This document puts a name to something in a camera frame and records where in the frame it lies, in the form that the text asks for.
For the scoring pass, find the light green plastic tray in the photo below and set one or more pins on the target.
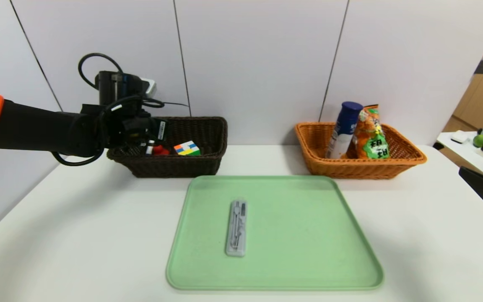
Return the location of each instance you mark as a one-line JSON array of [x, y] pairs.
[[308, 251]]

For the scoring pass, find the grey clear compass case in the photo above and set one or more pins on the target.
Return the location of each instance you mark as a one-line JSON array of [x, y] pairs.
[[236, 247]]

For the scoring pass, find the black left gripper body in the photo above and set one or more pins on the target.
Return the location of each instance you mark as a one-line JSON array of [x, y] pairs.
[[160, 128]]

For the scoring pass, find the orange wicker basket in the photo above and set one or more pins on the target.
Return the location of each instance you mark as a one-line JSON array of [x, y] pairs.
[[350, 170]]

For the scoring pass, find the red rubber duck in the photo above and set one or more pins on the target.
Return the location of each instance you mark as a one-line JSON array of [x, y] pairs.
[[160, 150]]

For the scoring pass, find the dark brown wicker basket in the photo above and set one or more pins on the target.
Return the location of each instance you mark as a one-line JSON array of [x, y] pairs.
[[191, 167]]

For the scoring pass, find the green round fruit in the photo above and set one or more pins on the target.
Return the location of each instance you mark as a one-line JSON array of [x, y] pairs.
[[479, 141]]

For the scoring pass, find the blue capped white bottle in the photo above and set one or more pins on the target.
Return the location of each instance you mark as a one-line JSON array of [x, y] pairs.
[[344, 126]]

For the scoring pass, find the white side table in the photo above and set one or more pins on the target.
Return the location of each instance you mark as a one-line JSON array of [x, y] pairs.
[[455, 149]]

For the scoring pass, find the small white flat box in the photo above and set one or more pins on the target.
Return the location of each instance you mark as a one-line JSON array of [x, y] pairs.
[[459, 137]]

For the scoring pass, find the multicolour puzzle cube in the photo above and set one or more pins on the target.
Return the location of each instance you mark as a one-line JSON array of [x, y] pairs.
[[187, 148]]

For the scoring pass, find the orange green snack bag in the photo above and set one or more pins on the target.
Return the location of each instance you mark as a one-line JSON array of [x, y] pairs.
[[369, 138]]

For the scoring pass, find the white blue marker pen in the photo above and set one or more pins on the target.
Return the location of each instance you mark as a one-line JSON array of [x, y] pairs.
[[150, 147]]

